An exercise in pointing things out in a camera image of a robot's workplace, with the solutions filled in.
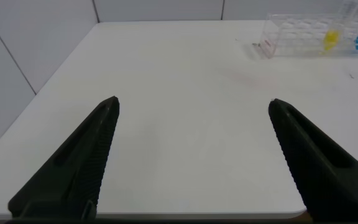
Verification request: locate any clear plastic test tube rack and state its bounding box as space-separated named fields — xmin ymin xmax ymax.
xmin=257 ymin=11 xmax=358 ymax=60

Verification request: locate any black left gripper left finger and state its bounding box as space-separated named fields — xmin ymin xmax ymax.
xmin=7 ymin=95 xmax=121 ymax=219

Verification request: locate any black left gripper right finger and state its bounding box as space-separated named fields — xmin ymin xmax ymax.
xmin=268 ymin=98 xmax=358 ymax=223

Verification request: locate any test tube with yellow pigment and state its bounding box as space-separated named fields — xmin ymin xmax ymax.
xmin=321 ymin=0 xmax=358 ymax=52

